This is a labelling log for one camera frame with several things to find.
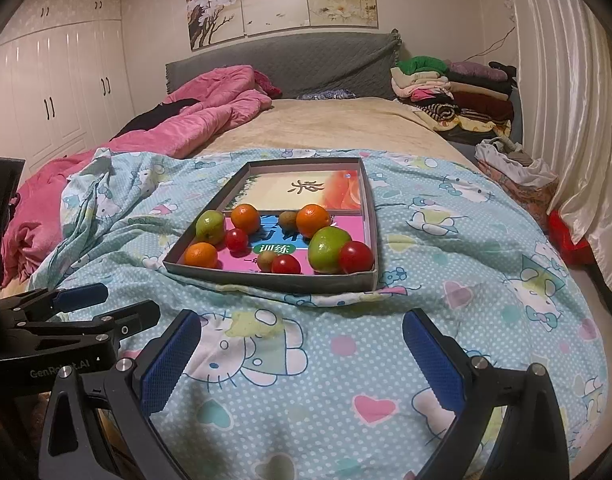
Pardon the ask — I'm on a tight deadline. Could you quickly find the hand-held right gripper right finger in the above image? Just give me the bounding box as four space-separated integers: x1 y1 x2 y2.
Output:
402 308 571 480

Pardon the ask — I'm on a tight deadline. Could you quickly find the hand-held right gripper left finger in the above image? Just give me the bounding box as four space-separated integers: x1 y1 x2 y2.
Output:
38 309 203 480

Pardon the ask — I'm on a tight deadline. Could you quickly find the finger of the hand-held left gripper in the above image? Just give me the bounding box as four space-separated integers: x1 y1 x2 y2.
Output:
0 282 109 323
1 300 162 357

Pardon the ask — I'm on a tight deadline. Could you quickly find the small orange tangerine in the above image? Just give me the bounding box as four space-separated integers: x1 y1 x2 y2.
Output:
184 242 220 269

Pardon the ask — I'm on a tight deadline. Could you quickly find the grey cardboard box tray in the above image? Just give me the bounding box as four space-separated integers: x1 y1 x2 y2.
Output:
162 156 379 295

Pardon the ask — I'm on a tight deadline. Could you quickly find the red cherry tomato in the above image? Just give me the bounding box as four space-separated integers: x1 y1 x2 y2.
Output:
224 228 250 254
338 241 376 275
271 254 303 276

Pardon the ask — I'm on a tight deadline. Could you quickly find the large green apple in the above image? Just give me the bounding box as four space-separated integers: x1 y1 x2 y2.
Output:
307 226 354 275

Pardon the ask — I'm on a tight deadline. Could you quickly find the blue cartoon print quilt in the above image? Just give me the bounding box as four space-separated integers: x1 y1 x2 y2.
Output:
38 147 609 480

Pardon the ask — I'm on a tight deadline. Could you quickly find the small green apple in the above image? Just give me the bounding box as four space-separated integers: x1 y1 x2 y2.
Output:
195 210 227 246

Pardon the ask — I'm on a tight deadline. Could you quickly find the pink book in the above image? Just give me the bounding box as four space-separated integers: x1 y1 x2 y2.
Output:
213 212 369 276

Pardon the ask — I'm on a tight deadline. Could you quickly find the red bag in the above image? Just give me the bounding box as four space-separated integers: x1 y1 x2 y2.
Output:
548 209 593 267

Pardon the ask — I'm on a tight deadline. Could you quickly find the pink patterned bag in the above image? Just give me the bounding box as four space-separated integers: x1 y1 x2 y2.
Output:
478 160 559 233

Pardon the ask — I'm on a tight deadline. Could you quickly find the black garment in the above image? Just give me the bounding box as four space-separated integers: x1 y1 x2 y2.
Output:
111 97 202 138

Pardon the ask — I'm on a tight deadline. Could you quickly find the cream and orange book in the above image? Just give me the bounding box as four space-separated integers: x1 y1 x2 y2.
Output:
246 169 363 211

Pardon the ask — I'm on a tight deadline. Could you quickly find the white wardrobe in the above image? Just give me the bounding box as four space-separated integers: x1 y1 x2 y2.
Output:
0 0 136 176

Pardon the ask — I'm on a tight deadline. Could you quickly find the pink quilt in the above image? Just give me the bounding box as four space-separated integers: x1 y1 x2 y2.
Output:
1 65 284 291

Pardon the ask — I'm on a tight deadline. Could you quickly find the beige blanket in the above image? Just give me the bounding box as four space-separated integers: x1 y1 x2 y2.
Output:
198 97 479 168

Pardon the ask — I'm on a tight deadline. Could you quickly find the pile of folded clothes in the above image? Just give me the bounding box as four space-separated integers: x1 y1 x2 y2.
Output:
390 56 519 141

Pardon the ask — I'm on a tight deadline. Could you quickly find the blue patterned cloth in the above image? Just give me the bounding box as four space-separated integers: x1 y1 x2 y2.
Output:
296 88 357 102

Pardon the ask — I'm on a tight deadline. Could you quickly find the cream curtain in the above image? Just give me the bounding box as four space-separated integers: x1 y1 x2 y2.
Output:
503 0 612 311

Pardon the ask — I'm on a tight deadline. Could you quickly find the grey padded headboard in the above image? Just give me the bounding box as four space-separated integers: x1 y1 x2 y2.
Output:
165 29 412 106

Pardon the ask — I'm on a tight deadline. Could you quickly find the black wall cable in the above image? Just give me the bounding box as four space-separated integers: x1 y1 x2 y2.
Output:
460 24 517 61

